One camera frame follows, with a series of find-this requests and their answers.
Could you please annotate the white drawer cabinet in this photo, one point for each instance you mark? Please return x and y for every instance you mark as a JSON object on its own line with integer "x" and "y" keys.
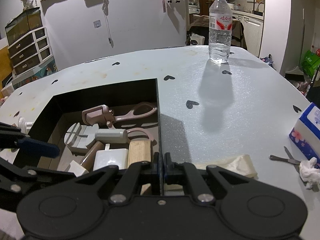
{"x": 31, "y": 50}

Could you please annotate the glass fish tank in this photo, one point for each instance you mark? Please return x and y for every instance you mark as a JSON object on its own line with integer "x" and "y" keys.
{"x": 25, "y": 22}

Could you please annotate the white suction cup holder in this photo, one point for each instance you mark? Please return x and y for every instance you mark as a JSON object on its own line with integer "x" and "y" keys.
{"x": 24, "y": 125}

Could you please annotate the clear plastic water bottle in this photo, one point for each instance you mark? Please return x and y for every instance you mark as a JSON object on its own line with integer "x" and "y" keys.
{"x": 220, "y": 31}

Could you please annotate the grey cylindrical case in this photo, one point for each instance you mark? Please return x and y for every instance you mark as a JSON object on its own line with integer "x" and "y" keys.
{"x": 112, "y": 136}

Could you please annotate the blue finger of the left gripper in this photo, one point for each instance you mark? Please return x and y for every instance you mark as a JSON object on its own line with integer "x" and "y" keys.
{"x": 36, "y": 147}

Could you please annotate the green plastic bag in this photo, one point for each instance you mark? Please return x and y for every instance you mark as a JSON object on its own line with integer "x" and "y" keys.
{"x": 310, "y": 63}

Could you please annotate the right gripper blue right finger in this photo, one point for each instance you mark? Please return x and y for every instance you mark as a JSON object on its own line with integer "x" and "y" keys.
{"x": 189, "y": 178}

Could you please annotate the black storage box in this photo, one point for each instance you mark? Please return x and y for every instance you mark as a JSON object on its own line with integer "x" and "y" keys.
{"x": 131, "y": 104}

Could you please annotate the grey round slotted tool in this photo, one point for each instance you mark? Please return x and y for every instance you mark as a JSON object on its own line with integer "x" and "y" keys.
{"x": 80, "y": 138}

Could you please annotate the crumpled white tissue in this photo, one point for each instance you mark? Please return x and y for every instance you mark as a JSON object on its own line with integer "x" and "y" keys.
{"x": 308, "y": 173}

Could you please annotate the beige plastic bag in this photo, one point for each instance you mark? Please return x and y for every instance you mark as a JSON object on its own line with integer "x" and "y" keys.
{"x": 240, "y": 164}

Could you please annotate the white power adapter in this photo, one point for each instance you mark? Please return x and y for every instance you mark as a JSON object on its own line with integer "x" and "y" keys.
{"x": 109, "y": 157}

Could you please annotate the blue white tissue pack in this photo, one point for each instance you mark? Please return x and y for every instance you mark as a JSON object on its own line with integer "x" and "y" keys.
{"x": 306, "y": 135}

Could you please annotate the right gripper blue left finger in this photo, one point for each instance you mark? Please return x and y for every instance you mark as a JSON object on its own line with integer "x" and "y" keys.
{"x": 142, "y": 178}

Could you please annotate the round wooden block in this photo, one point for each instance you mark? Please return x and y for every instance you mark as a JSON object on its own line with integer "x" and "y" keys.
{"x": 139, "y": 150}

